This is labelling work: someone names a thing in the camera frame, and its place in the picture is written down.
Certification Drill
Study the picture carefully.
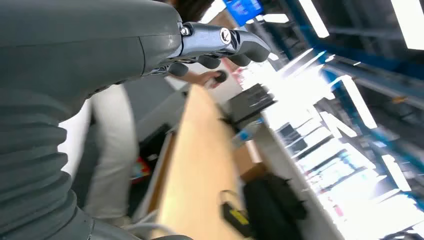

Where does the cardboard box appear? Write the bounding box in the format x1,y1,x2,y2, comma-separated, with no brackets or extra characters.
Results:
232,140,270,183

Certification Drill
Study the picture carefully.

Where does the blue screen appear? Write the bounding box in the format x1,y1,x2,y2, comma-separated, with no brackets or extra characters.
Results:
222,0,265,27

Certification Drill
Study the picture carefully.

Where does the person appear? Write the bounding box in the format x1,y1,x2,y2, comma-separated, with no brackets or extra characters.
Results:
58,0,230,229

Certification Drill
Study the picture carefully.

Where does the red packet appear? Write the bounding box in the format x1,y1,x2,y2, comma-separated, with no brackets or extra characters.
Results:
131,156,153,185

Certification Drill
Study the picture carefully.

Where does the black device yellow label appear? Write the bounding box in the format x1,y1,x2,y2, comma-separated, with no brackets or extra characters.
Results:
219,190,253,239

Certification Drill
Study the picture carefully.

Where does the black bag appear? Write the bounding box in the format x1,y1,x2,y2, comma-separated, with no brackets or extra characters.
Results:
243,173,308,240

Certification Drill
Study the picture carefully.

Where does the clear bottle blue label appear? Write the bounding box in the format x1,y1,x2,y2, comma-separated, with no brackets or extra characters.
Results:
231,118,265,149

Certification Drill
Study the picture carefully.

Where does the dark grey laptop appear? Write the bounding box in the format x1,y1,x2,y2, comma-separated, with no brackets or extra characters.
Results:
226,83,277,125

